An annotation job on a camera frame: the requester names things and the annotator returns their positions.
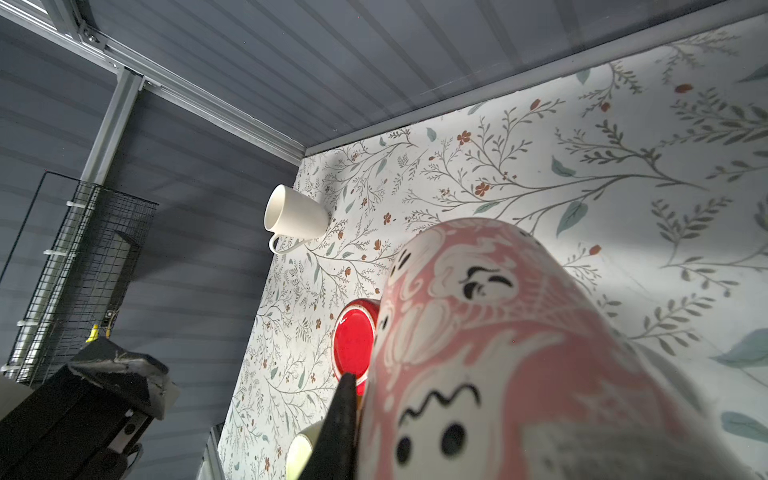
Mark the light green mug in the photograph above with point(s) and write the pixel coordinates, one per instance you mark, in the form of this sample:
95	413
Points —
301	449

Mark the yellow marker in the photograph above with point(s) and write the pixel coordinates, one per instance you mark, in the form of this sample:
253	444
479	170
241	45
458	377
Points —
94	333

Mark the red mug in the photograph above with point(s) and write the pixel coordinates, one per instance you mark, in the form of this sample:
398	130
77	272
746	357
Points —
353	340

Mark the white mug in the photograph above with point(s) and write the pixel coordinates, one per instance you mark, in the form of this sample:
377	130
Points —
291	214

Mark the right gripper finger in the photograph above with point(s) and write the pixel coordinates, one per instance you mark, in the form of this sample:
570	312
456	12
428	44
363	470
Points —
334	453

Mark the pink patterned mug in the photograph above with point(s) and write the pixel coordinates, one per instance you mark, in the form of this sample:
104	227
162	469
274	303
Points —
491	363

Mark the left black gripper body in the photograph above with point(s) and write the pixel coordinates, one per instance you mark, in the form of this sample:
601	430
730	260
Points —
87	420

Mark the black wire basket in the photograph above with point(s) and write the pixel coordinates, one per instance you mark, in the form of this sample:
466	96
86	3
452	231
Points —
89	258

